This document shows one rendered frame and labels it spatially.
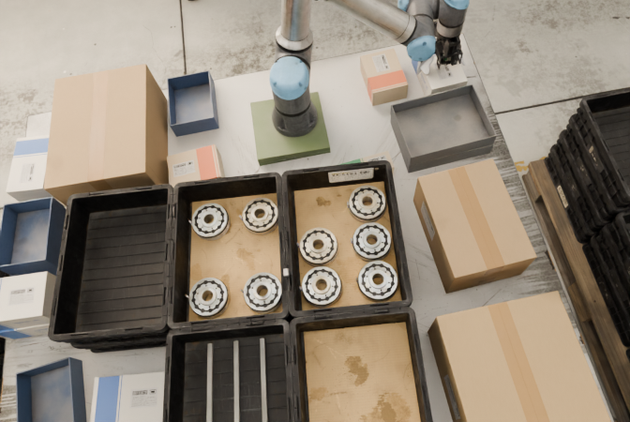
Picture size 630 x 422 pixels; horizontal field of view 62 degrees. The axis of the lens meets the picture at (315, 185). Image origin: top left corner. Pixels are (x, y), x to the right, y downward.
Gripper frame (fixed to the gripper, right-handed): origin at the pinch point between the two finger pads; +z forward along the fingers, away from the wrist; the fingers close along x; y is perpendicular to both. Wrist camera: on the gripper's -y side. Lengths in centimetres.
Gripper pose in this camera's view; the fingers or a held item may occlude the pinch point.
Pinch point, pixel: (438, 67)
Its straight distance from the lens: 182.6
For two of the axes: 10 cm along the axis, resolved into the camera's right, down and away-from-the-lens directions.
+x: 9.7, -2.4, 0.2
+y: 2.3, 8.7, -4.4
